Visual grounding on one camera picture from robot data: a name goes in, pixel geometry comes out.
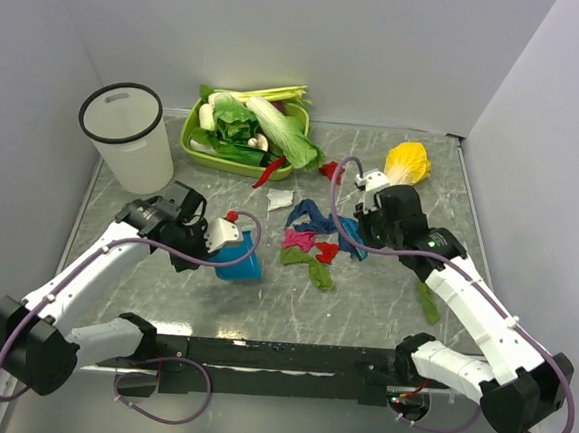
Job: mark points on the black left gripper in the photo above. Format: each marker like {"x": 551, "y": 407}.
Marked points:
{"x": 199, "y": 227}

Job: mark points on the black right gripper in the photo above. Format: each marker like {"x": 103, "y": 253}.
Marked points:
{"x": 365, "y": 217}

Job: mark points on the blue hand brush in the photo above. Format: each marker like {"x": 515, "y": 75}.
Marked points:
{"x": 352, "y": 230}

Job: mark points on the small red paper scrap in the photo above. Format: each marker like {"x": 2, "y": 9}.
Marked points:
{"x": 326, "y": 252}

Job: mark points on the dark blue paper scrap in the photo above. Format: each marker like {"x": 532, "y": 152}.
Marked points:
{"x": 317, "y": 222}
{"x": 338, "y": 230}

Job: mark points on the blue dustpan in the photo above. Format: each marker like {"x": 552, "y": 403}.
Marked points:
{"x": 249, "y": 269}

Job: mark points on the pink paper scrap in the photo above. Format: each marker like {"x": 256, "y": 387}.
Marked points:
{"x": 294, "y": 238}

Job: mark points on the white paper scrap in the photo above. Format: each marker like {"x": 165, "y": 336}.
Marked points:
{"x": 279, "y": 199}

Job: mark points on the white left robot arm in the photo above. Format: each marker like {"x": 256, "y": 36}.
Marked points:
{"x": 40, "y": 344}

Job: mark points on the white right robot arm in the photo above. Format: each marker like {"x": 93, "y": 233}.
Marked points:
{"x": 517, "y": 383}

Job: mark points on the yellow napa cabbage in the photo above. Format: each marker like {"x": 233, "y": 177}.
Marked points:
{"x": 407, "y": 164}

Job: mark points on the white radish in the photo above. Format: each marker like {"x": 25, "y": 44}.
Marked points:
{"x": 206, "y": 117}

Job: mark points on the green lettuce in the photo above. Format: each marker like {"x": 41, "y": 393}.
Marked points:
{"x": 234, "y": 121}

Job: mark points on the white bin with black rim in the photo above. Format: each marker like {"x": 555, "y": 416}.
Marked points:
{"x": 125, "y": 122}

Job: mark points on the mushroom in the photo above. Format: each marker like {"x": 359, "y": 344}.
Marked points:
{"x": 259, "y": 141}

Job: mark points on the red chili pepper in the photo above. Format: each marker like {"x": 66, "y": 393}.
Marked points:
{"x": 268, "y": 171}

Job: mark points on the green vegetable basket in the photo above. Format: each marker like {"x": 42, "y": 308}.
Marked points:
{"x": 295, "y": 111}

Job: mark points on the yellow-green celery stalks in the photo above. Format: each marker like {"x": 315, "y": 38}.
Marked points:
{"x": 277, "y": 94}

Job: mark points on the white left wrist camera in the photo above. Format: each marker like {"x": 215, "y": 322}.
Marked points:
{"x": 221, "y": 233}

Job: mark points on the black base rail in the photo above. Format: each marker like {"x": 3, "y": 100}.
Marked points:
{"x": 274, "y": 369}

